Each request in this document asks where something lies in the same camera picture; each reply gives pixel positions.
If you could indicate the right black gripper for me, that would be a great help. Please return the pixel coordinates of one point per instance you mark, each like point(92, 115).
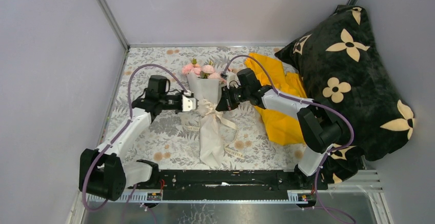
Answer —
point(225, 103)

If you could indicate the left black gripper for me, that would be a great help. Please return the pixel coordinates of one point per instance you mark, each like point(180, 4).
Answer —
point(180, 96)

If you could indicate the cream printed ribbon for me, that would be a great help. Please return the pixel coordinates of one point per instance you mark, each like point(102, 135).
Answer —
point(212, 145)

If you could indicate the white wrapping paper sheet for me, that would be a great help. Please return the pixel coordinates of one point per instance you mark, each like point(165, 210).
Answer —
point(208, 94)

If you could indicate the pink fake flower stem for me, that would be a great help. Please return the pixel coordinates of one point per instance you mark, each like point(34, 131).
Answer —
point(208, 71)
point(193, 67)

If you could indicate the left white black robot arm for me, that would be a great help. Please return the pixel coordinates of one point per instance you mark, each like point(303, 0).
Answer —
point(102, 172)

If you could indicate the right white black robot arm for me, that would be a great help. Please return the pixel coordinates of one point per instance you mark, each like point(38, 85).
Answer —
point(319, 125)

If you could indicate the floral tablecloth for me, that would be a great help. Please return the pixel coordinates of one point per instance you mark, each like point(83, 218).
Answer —
point(172, 140)

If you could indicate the yellow garment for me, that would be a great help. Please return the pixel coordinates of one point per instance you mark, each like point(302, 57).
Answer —
point(280, 115)

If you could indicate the black floral pillow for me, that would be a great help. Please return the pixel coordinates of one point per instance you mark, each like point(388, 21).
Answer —
point(338, 61)

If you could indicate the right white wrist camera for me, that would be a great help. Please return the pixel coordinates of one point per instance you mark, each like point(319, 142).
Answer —
point(232, 79)

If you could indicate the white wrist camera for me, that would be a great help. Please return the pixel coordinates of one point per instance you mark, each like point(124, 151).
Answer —
point(189, 102)
point(232, 79)

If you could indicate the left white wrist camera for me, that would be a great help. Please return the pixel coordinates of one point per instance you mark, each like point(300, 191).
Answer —
point(189, 102)

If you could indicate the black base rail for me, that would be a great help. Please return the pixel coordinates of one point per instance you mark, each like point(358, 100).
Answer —
point(212, 185)

